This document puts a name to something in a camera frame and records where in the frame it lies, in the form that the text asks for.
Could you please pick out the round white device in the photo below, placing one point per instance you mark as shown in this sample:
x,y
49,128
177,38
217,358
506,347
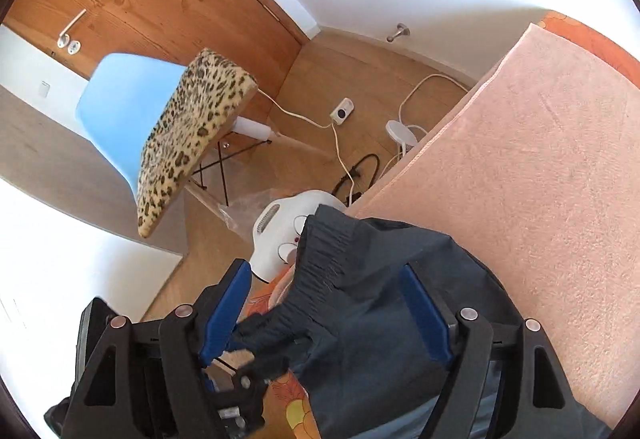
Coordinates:
x,y
402,135

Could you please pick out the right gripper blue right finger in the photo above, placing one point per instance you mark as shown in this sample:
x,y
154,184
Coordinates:
x,y
436,323

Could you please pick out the white handheld appliance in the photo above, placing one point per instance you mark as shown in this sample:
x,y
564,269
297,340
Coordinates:
x,y
277,230

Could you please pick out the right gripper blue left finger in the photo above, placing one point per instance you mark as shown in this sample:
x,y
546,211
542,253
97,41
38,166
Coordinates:
x,y
219,307

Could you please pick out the leopard print cushion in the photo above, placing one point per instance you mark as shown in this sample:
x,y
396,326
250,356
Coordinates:
x,y
211,93

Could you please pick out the wooden door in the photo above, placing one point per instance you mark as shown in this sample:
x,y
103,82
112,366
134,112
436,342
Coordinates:
x,y
256,34

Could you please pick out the metal door handle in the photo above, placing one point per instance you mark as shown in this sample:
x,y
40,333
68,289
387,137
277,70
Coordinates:
x,y
65,41

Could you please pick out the dark grey pants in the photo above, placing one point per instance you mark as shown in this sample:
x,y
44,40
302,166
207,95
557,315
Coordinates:
x,y
344,330

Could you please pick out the metal door stopper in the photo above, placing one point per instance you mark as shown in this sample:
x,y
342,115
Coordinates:
x,y
401,31

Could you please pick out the light blue chair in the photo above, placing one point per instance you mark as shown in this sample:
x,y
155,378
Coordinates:
x,y
121,104

